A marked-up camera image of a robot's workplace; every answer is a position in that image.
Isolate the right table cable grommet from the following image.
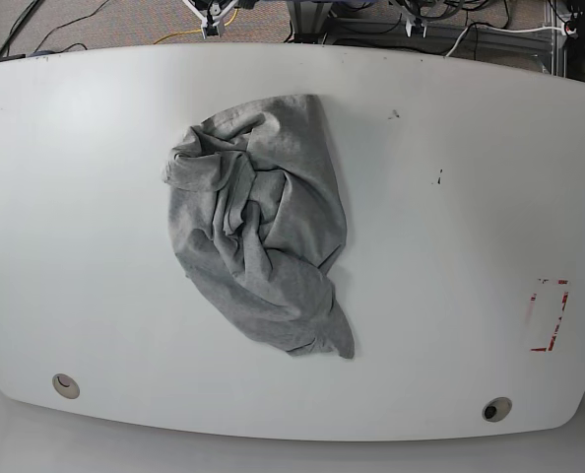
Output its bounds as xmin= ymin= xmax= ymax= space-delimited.
xmin=482 ymin=397 xmax=512 ymax=423

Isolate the grey t-shirt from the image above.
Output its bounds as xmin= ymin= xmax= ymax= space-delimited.
xmin=163 ymin=95 xmax=355 ymax=360

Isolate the aluminium frame stand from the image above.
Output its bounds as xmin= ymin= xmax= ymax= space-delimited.
xmin=286 ymin=1 xmax=334 ymax=43

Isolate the table cable grommet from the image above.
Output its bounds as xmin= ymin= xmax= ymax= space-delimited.
xmin=52 ymin=373 xmax=80 ymax=400
xmin=482 ymin=397 xmax=512 ymax=423

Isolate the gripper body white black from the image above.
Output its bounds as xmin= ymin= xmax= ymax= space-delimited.
xmin=396 ymin=0 xmax=427 ymax=37
xmin=183 ymin=0 xmax=236 ymax=38

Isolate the red tape rectangle marking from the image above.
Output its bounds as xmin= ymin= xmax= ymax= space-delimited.
xmin=524 ymin=278 xmax=570 ymax=353

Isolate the yellow cable on floor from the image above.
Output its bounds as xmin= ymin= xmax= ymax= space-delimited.
xmin=153 ymin=8 xmax=238 ymax=45

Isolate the left table cable grommet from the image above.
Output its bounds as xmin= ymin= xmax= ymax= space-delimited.
xmin=52 ymin=373 xmax=80 ymax=400

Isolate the white cable on floor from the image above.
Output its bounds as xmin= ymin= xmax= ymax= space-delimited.
xmin=443 ymin=21 xmax=564 ymax=58

